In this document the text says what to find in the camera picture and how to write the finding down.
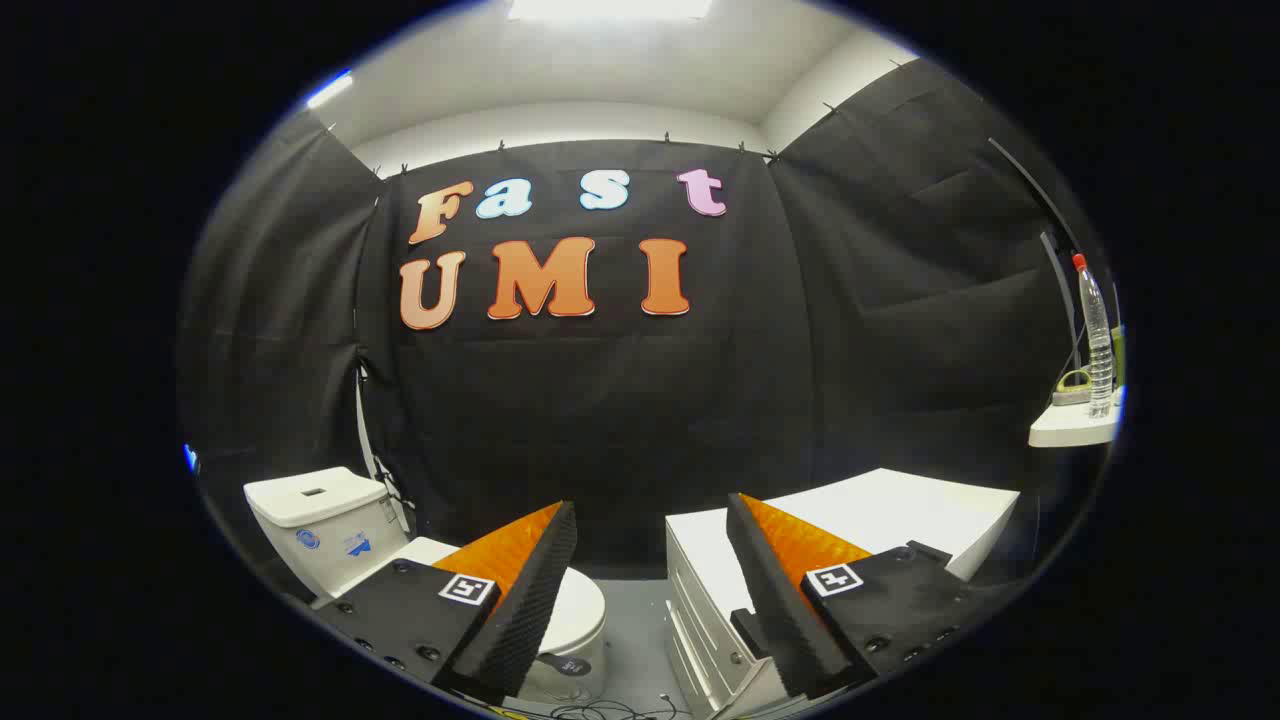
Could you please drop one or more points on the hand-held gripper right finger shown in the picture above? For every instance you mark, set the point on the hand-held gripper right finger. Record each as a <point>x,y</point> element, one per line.
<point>780,610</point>

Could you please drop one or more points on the white shelf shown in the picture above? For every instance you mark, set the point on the white shelf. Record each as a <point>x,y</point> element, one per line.
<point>1070,430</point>

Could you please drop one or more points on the white toilet with tank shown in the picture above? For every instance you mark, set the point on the white toilet with tank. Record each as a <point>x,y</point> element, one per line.
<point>320,530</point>

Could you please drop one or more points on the dark metal pole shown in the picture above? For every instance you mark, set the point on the dark metal pole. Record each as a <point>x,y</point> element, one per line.
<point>1052,265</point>

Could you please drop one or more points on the clear plastic water bottle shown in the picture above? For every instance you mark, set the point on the clear plastic water bottle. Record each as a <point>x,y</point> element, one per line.
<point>1097,340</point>

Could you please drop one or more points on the black backdrop cloth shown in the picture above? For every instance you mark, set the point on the black backdrop cloth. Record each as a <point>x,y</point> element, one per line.
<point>600,420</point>

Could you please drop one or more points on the white drawer cabinet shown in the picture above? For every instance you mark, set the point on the white drawer cabinet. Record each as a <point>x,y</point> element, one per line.
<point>900,510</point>

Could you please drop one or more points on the large ceiling light panel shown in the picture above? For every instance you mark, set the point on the large ceiling light panel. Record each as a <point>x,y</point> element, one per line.
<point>610,8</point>

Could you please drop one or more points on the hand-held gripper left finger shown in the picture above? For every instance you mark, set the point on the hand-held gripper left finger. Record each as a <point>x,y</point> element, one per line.
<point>530,610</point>

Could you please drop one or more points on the white toilet lid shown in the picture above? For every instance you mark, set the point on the white toilet lid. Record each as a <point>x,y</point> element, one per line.
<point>580,610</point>

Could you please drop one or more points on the black tripod stand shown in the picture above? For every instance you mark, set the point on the black tripod stand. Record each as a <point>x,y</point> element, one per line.
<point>395,497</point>

